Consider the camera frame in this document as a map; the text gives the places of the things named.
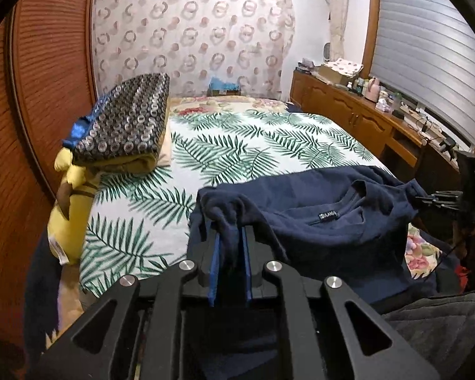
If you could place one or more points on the wooden louvered closet door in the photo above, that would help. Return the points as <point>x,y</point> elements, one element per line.
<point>46,82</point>

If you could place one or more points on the blue tissue box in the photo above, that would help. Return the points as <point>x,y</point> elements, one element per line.
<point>217,87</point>

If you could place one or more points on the navy patterned folded garment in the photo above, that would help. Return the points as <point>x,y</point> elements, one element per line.
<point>146,92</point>

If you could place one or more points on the cardboard box with cloth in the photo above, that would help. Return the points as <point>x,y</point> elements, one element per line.
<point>340,71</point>

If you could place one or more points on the yellow plush toy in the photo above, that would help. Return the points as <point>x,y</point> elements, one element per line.
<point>73,202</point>

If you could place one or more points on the circle pattern lace curtain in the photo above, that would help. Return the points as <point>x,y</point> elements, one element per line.
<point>242,42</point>

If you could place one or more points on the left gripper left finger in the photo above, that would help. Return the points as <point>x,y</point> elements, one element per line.
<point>170,298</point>

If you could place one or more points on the palm leaf print blanket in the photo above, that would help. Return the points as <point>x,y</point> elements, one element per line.
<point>138,224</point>

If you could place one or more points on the wooden sideboard cabinet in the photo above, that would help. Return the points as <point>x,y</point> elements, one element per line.
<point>393,141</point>

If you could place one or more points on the pink kettle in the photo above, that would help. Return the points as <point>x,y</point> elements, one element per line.
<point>372,90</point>

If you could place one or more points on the floral quilt bedspread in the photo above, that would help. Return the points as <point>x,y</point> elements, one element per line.
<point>230,103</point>

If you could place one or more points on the navy blue t-shirt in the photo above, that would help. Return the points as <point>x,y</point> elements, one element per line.
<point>344,230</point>

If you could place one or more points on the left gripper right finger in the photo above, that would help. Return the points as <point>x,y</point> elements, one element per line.
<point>282,288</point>

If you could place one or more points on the grey window blind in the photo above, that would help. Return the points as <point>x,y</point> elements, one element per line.
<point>425,50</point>

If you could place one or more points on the mustard yellow folded garment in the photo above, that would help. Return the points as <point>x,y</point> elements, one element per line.
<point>142,143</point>

